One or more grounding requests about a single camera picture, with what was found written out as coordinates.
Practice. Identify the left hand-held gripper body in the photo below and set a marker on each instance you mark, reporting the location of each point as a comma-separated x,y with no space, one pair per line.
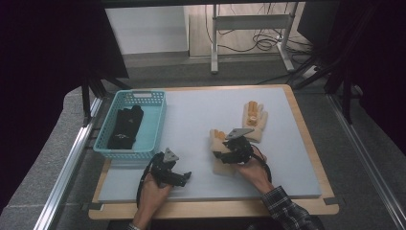
164,169

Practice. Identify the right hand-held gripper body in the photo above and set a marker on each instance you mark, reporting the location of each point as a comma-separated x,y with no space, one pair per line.
239,148

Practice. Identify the beige glove with orange fingertips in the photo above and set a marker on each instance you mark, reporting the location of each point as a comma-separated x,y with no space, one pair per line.
223,167

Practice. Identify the beige glove with orange patch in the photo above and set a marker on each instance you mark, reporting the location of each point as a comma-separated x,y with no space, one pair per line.
260,119

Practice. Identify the teal perforated plastic basket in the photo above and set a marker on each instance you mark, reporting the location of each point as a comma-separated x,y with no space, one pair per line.
153,127

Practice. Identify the black glove with small logo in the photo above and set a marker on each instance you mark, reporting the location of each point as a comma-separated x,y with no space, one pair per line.
126,127

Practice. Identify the person's right hand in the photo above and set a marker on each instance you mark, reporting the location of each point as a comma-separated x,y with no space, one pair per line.
255,174

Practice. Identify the person's left hand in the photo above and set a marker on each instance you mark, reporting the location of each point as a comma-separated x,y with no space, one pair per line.
153,198

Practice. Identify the pale grey foam mat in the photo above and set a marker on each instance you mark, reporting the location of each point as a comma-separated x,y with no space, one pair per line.
191,127

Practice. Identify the black table corner tape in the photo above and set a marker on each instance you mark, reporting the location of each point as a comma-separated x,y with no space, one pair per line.
331,201
92,206

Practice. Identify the white power strip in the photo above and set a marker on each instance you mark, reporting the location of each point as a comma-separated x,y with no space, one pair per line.
309,72

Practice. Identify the black stand legs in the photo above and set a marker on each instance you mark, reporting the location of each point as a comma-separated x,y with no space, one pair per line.
346,96
86,99

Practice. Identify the dark curtain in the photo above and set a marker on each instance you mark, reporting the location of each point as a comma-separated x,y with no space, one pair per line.
379,64
38,64

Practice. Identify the aluminium rail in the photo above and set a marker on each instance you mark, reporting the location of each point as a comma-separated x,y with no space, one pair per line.
367,159
63,172

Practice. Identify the white metal desk frame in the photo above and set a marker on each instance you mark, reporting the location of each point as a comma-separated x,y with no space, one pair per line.
252,21

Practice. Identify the white wall panel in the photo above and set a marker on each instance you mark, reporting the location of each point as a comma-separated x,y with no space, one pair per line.
146,30

